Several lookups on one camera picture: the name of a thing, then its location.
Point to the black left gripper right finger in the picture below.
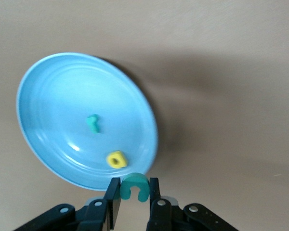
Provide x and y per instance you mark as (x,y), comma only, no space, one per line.
(159,214)

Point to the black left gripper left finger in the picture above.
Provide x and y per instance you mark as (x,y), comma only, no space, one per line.
(98,214)

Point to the teal foam letter c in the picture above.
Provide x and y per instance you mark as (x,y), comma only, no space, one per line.
(135,180)

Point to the yellow foam letter a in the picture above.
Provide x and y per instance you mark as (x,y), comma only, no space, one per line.
(110,161)

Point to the teal foam letter r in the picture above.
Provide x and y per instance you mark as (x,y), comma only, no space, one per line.
(94,125)

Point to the blue plate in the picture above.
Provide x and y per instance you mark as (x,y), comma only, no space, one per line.
(69,101)

